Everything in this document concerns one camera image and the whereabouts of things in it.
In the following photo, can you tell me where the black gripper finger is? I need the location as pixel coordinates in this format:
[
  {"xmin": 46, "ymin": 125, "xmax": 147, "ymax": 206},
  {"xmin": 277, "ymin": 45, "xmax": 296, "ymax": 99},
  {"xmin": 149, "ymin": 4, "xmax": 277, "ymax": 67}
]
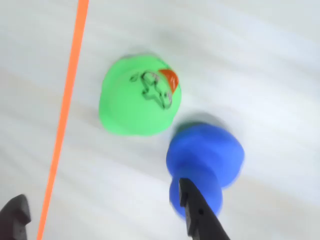
[
  {"xmin": 178, "ymin": 177, "xmax": 231, "ymax": 240},
  {"xmin": 0, "ymin": 194, "xmax": 32, "ymax": 240}
]

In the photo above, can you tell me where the green rubber duck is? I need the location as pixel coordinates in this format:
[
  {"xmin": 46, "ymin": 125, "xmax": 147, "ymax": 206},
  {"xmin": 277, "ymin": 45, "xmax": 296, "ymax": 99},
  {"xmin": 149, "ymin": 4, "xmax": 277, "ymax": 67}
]
[{"xmin": 98, "ymin": 53, "xmax": 182, "ymax": 137}]

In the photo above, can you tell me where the blue rubber duck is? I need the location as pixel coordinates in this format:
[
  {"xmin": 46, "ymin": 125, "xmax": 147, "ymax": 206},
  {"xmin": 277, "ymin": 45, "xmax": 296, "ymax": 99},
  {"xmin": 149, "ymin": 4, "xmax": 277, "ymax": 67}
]
[{"xmin": 165, "ymin": 122, "xmax": 246, "ymax": 222}]

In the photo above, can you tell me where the orange tape strip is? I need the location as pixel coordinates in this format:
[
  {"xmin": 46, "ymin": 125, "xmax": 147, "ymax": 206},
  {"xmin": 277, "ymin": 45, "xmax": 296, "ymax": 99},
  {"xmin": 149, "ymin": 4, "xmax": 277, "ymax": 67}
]
[{"xmin": 36, "ymin": 0, "xmax": 90, "ymax": 240}]

